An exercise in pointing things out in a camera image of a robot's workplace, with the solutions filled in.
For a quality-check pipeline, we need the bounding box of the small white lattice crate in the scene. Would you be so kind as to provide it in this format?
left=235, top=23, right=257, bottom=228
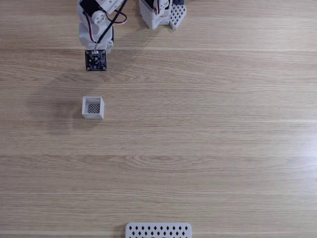
left=81, top=96, right=105, bottom=120

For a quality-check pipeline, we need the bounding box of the white perforated plate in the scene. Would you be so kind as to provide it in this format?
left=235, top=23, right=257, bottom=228
left=125, top=222, right=192, bottom=238

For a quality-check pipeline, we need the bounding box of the red white wire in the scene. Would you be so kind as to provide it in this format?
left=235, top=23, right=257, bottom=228
left=83, top=11, right=99, bottom=52

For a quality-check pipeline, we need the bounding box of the black cable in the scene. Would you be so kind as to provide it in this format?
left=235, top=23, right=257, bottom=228
left=97, top=0, right=129, bottom=44

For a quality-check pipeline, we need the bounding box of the black camera circuit board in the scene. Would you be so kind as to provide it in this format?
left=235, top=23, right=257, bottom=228
left=84, top=49, right=107, bottom=72

